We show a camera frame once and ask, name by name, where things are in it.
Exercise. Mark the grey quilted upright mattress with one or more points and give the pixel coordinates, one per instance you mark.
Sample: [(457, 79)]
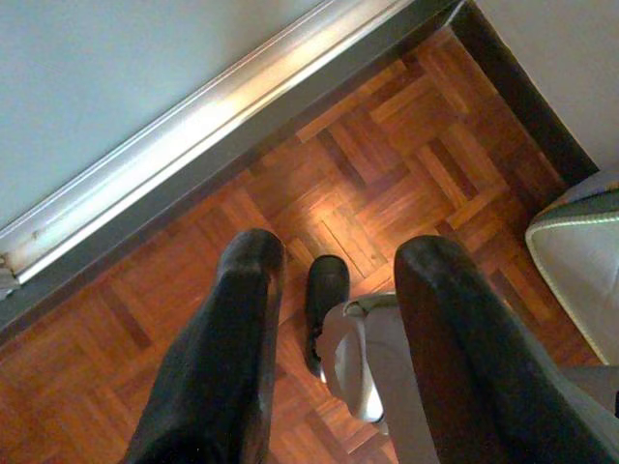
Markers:
[(575, 261)]

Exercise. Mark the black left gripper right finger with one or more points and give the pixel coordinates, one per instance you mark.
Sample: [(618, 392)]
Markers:
[(474, 367)]

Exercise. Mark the dark wooden skirting board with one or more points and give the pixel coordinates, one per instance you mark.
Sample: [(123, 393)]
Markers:
[(522, 87)]

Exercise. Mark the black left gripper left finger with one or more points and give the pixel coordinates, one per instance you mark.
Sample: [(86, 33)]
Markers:
[(217, 362)]

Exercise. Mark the black robot left foot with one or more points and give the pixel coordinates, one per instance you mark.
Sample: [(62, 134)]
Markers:
[(326, 290)]

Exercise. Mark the aluminium sliding door rail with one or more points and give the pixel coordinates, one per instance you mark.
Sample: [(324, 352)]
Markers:
[(145, 154)]

